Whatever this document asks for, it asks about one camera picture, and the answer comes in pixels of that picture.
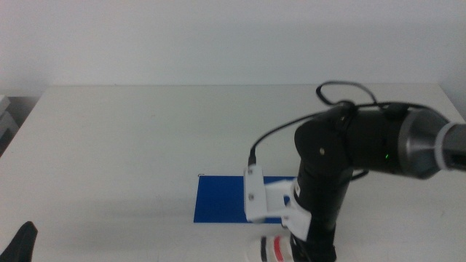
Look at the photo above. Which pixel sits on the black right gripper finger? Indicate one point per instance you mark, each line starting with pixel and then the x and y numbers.
pixel 299 252

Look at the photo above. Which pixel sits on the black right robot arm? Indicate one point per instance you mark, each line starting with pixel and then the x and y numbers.
pixel 364 145

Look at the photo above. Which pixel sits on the blue rectangular mat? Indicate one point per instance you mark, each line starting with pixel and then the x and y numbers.
pixel 220 199

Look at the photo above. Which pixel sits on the white side furniture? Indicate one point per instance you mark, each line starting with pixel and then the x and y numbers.
pixel 4 116

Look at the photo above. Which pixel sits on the white wrist camera with mount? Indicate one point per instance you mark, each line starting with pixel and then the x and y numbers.
pixel 255 196

